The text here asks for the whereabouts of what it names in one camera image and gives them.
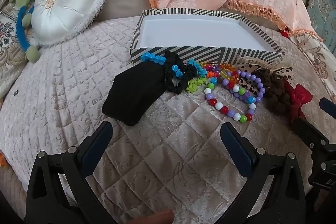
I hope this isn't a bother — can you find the black white striped box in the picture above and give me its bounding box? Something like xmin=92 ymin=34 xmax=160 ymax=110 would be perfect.
xmin=130 ymin=7 xmax=285 ymax=67

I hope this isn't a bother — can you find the person's left hand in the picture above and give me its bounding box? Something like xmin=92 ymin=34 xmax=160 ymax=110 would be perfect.
xmin=131 ymin=210 xmax=174 ymax=224

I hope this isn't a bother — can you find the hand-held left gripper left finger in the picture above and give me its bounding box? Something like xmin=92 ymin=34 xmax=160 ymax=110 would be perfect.
xmin=25 ymin=121 xmax=117 ymax=224

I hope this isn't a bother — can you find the green spiky bracelet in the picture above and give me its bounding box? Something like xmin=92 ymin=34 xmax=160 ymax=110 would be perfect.
xmin=186 ymin=76 xmax=210 ymax=94

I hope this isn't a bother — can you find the multicolour crystal bracelet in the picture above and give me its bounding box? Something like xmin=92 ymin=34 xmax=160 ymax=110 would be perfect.
xmin=202 ymin=62 xmax=238 ymax=83

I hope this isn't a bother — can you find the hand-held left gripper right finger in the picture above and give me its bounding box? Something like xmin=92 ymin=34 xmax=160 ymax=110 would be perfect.
xmin=220 ymin=122 xmax=306 ymax=224

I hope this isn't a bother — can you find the purple bead bracelet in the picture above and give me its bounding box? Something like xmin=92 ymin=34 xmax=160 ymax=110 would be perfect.
xmin=222 ymin=70 xmax=265 ymax=105

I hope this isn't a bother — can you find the brown scrunchie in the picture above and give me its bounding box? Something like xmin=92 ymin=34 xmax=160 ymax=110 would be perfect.
xmin=256 ymin=69 xmax=292 ymax=114

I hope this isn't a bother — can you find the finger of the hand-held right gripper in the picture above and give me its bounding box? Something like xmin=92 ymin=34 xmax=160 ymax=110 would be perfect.
xmin=319 ymin=97 xmax=336 ymax=115
xmin=291 ymin=116 xmax=330 ymax=147

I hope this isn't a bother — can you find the black scrunchie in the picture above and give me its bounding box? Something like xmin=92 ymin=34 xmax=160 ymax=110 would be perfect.
xmin=164 ymin=51 xmax=197 ymax=94

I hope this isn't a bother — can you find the blue headband with green pompoms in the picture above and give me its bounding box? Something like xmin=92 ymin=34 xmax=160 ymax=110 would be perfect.
xmin=17 ymin=5 xmax=41 ymax=63

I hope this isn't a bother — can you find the multicolour round bead necklace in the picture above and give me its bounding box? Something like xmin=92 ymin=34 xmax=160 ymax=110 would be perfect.
xmin=204 ymin=77 xmax=256 ymax=123

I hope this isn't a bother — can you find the black knitted cloth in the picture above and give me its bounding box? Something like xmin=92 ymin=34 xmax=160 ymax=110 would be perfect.
xmin=102 ymin=62 xmax=168 ymax=127

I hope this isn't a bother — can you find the leopard print bow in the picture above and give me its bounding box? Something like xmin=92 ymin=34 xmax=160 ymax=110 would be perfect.
xmin=236 ymin=56 xmax=293 ymax=95

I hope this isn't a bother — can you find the white round satin pillow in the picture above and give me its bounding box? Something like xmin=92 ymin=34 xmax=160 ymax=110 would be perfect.
xmin=31 ymin=0 xmax=108 ymax=46

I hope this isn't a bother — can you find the beige quilted bedspread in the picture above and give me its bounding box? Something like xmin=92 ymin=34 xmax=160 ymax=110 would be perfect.
xmin=0 ymin=15 xmax=336 ymax=224

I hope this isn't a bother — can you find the blue bead bracelet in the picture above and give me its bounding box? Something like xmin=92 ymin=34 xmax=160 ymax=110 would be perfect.
xmin=140 ymin=51 xmax=184 ymax=79

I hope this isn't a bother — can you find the turquoise spiky bracelet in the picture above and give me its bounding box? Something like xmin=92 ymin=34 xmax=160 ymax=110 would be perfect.
xmin=186 ymin=58 xmax=210 ymax=85

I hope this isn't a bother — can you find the red bow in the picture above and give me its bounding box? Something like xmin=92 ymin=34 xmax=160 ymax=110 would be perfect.
xmin=283 ymin=81 xmax=314 ymax=125

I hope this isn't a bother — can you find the beige floral cloth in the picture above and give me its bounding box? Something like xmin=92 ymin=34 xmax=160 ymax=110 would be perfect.
xmin=287 ymin=30 xmax=336 ymax=98

